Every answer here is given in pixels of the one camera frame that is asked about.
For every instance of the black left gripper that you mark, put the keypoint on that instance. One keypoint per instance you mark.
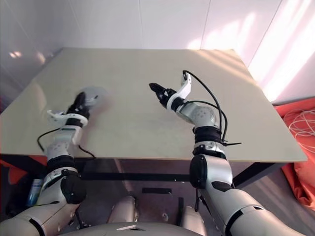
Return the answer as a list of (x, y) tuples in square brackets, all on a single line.
[(78, 110)]

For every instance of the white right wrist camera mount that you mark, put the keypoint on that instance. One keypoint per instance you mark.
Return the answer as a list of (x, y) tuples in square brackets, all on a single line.
[(183, 92)]

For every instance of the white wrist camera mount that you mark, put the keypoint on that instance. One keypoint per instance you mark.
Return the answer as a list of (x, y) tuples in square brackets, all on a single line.
[(183, 92), (56, 117)]

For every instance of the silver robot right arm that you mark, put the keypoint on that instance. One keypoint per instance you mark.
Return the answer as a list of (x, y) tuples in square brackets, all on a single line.
[(204, 115)]

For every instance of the beige robot leg cover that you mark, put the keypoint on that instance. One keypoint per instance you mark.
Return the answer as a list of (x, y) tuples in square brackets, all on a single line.
[(124, 209), (193, 221)]

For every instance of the black metal table frame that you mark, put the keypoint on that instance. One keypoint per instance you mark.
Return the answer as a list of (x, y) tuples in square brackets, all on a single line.
[(135, 177)]

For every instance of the silver robot torso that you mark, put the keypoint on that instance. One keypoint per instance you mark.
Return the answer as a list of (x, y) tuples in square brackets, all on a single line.
[(128, 231)]

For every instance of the blue spray can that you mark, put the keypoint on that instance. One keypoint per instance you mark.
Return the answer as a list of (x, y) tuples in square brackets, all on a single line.
[(34, 191)]

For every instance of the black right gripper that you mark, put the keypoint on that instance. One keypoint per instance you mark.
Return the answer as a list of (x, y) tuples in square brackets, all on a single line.
[(166, 96)]

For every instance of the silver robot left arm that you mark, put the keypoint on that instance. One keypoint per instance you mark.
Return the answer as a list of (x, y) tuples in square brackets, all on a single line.
[(61, 147)]

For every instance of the black mesh bag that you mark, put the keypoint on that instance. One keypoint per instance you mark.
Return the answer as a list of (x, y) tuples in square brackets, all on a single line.
[(14, 204)]

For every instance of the black floor tape strip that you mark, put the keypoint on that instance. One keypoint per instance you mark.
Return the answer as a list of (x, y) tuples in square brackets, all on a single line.
[(156, 191)]

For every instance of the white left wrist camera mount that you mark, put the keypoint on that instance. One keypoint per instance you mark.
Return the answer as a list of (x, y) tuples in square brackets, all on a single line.
[(56, 117)]

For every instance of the beige robot right leg cover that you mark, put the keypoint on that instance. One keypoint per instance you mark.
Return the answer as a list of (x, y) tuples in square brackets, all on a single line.
[(193, 221)]

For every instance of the silver finned motor housing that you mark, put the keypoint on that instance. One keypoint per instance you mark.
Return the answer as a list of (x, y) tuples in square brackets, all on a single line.
[(97, 93)]

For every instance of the beige robot left leg cover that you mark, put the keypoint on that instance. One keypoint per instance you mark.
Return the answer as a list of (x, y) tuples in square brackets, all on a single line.
[(124, 209)]

